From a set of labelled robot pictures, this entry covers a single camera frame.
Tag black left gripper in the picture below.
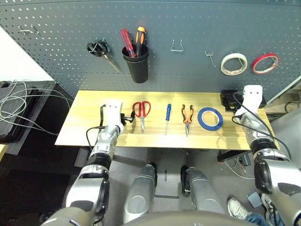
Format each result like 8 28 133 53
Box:
119 110 136 125

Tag red handled scissors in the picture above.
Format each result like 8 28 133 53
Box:
132 100 151 134

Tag blue handled screwdriver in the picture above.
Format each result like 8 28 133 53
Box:
164 103 172 136

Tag orange black needle-nose pliers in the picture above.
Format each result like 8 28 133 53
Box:
181 104 195 137

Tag blue tape roll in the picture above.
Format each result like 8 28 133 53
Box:
197 107 224 131

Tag dark grey pegboard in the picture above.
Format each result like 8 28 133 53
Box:
0 0 301 104

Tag metal double pegboard hook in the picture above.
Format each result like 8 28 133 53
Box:
18 24 40 36

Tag black cup holder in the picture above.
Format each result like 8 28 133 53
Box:
121 44 150 84

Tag silver left robot leg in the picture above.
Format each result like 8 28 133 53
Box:
122 162 158 224

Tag silver robot leg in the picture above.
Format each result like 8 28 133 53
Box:
180 166 224 215
122 162 158 224

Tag silver right robot leg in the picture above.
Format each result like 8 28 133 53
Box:
180 166 224 215

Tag black equipment cart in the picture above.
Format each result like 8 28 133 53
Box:
0 80 58 156

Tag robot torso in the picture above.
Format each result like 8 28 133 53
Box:
122 210 250 226

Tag white tape roll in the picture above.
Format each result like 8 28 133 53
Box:
220 53 248 76

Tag white sneaker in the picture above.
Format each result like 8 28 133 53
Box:
261 193 275 221
227 197 252 221

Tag red tape roll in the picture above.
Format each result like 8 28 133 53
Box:
251 53 280 76

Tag grey foot pedal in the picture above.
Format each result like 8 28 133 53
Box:
246 192 261 208

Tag large white rounded casing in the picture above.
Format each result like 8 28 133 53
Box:
268 107 301 170

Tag blue jeans leg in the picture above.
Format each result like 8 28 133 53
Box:
246 213 286 226

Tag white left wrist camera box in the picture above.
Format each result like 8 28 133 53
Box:
103 100 125 132

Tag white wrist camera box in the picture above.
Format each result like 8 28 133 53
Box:
235 85 263 117
103 100 125 132

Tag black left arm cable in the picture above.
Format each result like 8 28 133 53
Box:
86 105 106 151

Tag clear red handled screwdriver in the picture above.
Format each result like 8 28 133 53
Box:
119 28 137 58

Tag black handled scissors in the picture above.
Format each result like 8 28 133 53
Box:
86 39 123 73

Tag orange black handled screwdriver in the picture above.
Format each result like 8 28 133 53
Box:
135 26 147 57

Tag metal wire pliers holder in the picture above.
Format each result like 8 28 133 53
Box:
170 39 184 52

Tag tangled white cable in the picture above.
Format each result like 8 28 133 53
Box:
0 80 73 137

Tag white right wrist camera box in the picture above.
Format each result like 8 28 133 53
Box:
235 85 263 117

